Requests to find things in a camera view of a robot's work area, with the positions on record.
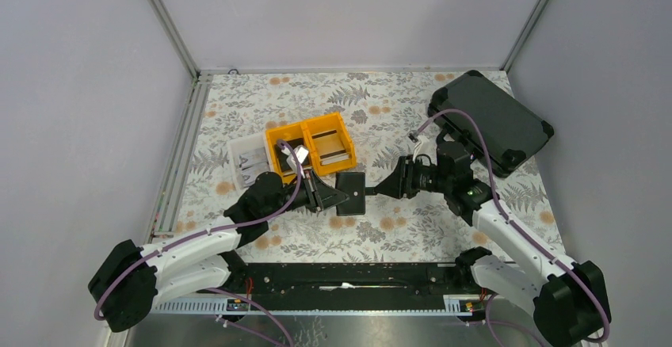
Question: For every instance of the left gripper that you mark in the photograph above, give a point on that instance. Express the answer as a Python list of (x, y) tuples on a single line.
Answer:
[(319, 195)]

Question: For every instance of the white slotted cable duct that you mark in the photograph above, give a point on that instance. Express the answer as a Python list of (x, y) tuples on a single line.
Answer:
[(321, 303)]

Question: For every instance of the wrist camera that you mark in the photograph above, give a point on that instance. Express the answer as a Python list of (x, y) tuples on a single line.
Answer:
[(421, 144), (300, 154)]

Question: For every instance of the white plastic bin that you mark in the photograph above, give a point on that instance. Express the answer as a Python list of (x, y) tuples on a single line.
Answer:
[(238, 145)]

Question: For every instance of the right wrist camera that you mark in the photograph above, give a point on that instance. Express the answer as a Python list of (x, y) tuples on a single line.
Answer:
[(421, 144)]

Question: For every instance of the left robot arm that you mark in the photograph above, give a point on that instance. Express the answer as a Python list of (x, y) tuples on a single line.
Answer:
[(133, 279)]

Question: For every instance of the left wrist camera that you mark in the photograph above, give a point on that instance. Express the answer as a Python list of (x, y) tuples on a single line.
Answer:
[(300, 154)]

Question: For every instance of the black leather card holder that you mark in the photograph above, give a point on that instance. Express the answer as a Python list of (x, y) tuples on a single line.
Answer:
[(353, 184)]

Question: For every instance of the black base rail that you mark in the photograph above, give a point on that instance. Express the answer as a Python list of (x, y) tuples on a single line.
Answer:
[(422, 279)]

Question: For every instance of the black hard case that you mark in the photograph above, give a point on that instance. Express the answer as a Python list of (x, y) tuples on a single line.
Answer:
[(512, 132)]

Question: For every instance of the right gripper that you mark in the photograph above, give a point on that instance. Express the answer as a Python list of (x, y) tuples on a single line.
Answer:
[(400, 183)]

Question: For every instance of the floral table mat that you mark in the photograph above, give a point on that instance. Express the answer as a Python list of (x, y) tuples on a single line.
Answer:
[(379, 110)]

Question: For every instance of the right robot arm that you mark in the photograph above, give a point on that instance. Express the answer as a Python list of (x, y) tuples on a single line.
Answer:
[(566, 299)]

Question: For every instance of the orange bin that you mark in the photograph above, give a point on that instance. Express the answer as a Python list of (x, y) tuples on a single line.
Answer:
[(331, 121), (295, 135)]

